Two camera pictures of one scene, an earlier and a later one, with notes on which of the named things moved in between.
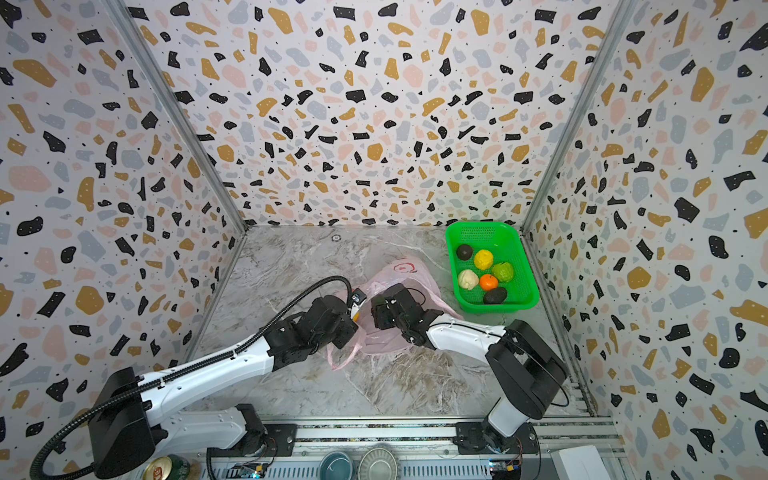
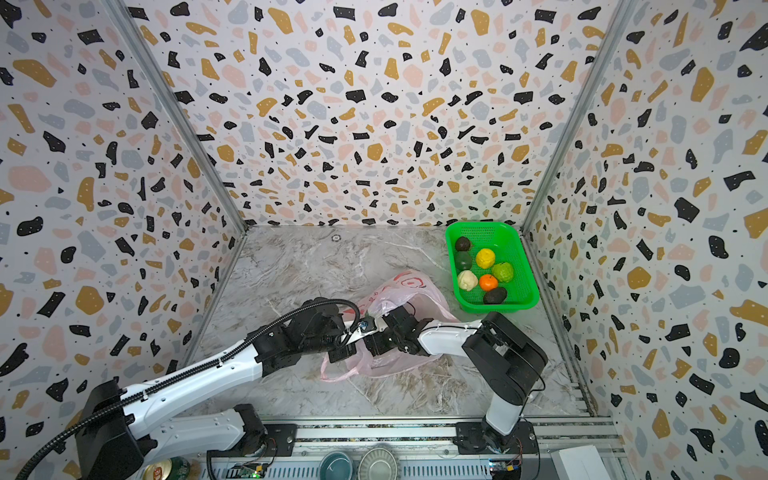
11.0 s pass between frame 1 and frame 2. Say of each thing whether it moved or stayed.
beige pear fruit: stayed
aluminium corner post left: stayed
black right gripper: moved
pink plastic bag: moved
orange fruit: stayed
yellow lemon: stayed
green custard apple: stayed
